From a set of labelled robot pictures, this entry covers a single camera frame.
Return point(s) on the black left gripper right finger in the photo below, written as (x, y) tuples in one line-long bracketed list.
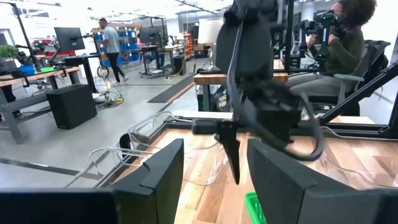
[(286, 199)]

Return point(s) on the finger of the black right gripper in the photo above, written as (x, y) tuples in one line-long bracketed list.
[(231, 146)]

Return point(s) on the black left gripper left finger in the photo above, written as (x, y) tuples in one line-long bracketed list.
[(149, 193)]

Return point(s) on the green plastic basket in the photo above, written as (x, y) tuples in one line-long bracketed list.
[(256, 211)]

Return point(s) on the clear plastic bin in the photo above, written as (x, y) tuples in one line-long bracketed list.
[(109, 155), (357, 174), (149, 127)]

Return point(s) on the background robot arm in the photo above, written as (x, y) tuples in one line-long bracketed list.
[(25, 57)]

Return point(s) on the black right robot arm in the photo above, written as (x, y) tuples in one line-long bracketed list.
[(248, 46)]

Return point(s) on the blue bin shelf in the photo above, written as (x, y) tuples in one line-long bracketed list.
[(132, 46)]

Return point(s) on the wooden background table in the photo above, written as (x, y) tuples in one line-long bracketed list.
[(211, 78)]

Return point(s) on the black floor mat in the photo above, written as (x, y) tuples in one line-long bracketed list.
[(171, 91)]

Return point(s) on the person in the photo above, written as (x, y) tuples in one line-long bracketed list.
[(342, 56), (112, 40)]

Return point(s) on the white panel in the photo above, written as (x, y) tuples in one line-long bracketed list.
[(211, 31)]

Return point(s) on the black floor cabinet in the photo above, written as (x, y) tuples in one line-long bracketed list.
[(71, 105)]

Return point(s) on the black office chair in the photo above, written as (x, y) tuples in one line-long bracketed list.
[(373, 56)]

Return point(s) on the background desk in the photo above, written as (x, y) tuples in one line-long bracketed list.
[(155, 48)]

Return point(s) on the black monitor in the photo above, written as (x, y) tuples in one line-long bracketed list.
[(68, 39), (150, 35)]

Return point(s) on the black standing desk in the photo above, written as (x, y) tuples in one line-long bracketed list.
[(77, 59)]

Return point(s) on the wooden workbench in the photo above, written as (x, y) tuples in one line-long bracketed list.
[(46, 73)]

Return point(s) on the blue bin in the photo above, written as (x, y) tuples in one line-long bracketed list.
[(27, 70)]

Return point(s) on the background green plant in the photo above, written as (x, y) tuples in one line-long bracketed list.
[(7, 51)]

